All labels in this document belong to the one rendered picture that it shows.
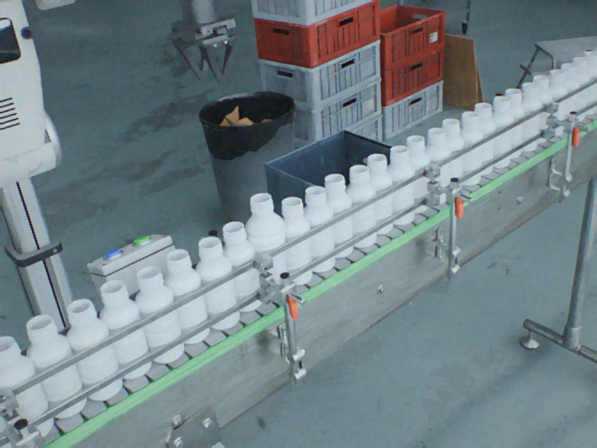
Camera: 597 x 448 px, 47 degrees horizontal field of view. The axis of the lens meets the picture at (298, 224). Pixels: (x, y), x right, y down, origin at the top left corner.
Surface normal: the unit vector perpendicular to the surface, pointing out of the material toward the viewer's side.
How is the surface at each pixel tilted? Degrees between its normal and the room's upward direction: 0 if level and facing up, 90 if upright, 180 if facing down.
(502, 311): 0
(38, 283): 90
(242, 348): 90
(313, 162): 90
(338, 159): 90
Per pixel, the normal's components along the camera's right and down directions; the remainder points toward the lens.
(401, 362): -0.08, -0.86
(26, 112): 0.66, 0.33
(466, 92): -0.71, 0.52
